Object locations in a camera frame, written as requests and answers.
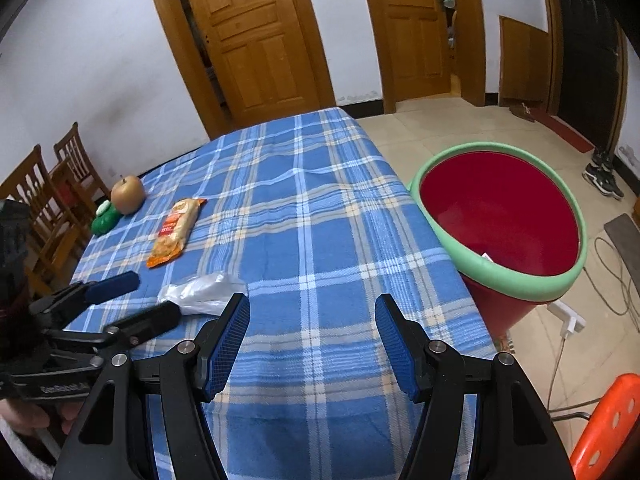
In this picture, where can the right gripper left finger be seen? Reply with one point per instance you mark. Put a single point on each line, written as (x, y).
(219, 342)

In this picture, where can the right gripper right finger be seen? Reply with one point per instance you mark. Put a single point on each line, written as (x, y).
(424, 368)

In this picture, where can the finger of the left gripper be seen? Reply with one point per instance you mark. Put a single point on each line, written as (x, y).
(122, 335)
(61, 308)

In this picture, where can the clear plastic bag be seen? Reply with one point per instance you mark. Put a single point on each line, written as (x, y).
(206, 294)

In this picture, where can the left hand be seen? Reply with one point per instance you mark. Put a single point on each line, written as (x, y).
(26, 418)

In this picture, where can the wooden chair near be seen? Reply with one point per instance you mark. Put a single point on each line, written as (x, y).
(55, 234)

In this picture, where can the wooden chair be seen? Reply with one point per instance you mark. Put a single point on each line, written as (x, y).
(55, 234)
(75, 178)

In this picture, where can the green flower-shaped container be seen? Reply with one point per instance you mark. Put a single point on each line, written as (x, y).
(107, 217)

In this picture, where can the orange snack packet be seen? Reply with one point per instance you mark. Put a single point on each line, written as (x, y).
(175, 231)

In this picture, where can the brown apple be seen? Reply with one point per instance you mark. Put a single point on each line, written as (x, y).
(127, 195)

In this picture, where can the wooden chair far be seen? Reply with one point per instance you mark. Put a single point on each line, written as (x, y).
(75, 178)

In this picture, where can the white power strip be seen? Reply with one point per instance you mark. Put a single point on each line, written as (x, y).
(572, 322)

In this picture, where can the blue plaid tablecloth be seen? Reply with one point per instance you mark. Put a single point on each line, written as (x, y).
(308, 213)

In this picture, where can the red bin with green rim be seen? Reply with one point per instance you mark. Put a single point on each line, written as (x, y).
(509, 223)

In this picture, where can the orange plastic stool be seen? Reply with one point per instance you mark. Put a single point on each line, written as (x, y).
(608, 428)

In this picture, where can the grey floor mat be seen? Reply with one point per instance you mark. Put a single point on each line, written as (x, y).
(625, 236)

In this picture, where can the pair of sneakers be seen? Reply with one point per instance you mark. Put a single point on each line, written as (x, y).
(599, 173)

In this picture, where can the left wooden door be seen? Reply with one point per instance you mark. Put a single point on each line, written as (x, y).
(247, 61)

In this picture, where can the wooden door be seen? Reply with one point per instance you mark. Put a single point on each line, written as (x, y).
(413, 52)
(247, 61)

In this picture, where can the dark entrance door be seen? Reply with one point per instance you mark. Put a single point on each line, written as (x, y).
(588, 70)

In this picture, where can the middle wooden door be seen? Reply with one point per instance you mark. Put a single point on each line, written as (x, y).
(413, 52)

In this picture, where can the small wooden wall panel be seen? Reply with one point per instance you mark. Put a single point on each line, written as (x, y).
(525, 62)

